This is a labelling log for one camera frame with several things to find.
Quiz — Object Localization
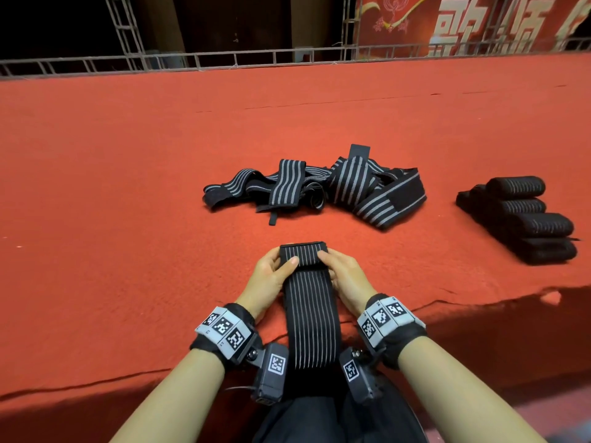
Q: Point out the red banner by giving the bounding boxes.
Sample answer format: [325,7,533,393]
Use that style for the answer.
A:
[355,0,591,59]

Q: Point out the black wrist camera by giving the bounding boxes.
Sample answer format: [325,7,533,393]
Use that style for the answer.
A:
[251,341,290,407]
[338,344,384,407]

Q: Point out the person's left forearm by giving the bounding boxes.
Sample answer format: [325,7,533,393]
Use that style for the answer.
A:
[109,348,227,443]

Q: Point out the black trousers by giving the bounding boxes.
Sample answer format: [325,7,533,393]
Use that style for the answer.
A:
[251,364,430,443]

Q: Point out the black wristband with marker tags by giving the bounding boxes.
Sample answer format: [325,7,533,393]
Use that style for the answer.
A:
[189,302,258,370]
[355,292,428,370]

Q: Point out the metal railing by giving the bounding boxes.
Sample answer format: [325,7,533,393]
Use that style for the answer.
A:
[0,34,591,81]

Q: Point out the person's right forearm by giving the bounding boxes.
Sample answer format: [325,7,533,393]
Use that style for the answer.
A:
[397,337,546,443]

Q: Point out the person's right hand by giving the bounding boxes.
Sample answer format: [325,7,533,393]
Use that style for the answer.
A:
[316,248,380,317]

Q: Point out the pile of black straps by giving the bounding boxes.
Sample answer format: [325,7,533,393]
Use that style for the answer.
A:
[203,143,428,229]

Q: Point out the person's left hand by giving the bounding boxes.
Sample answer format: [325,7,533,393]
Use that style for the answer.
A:
[235,246,301,321]

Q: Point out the metal truss column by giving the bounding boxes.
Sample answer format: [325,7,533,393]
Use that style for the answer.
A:
[103,0,149,72]
[342,0,360,61]
[488,0,520,55]

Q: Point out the black striped strap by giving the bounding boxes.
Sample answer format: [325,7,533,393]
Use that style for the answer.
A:
[279,241,345,370]
[512,235,579,266]
[484,175,547,201]
[508,212,576,239]
[499,197,548,216]

